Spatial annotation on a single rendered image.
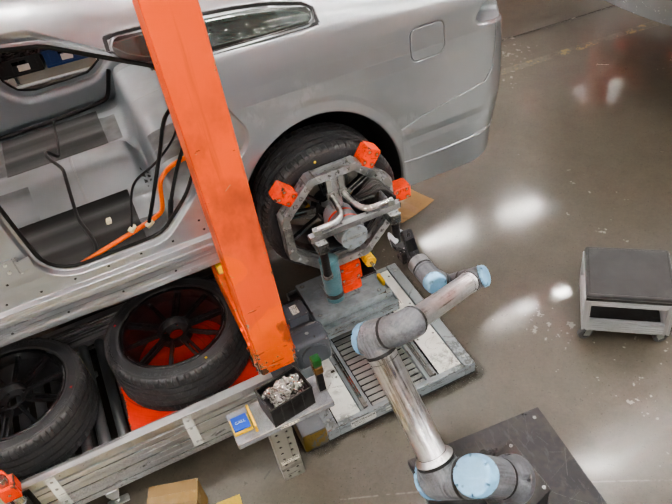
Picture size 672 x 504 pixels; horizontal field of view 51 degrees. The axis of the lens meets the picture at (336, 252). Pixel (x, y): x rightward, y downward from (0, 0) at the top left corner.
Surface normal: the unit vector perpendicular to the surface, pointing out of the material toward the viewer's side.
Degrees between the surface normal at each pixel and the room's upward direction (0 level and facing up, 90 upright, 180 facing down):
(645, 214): 0
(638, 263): 0
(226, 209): 90
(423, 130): 90
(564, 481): 0
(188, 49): 90
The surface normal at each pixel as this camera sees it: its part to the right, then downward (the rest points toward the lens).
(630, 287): -0.13, -0.73
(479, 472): -0.64, -0.29
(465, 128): 0.43, 0.57
